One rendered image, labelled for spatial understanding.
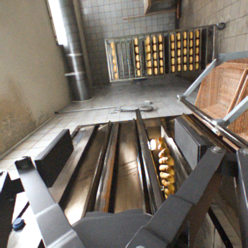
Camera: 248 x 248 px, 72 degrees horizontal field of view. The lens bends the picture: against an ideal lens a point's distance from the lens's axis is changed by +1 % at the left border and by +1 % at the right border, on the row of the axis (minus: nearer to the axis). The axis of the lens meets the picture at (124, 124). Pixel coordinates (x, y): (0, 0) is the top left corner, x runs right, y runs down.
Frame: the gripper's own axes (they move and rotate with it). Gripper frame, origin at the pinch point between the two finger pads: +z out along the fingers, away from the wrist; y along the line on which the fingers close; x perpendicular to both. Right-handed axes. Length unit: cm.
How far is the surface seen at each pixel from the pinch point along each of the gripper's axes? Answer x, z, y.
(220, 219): -55, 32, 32
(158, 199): -40, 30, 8
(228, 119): -16, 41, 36
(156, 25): 85, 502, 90
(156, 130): -67, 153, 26
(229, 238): -55, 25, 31
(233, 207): -57, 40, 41
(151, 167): -40, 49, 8
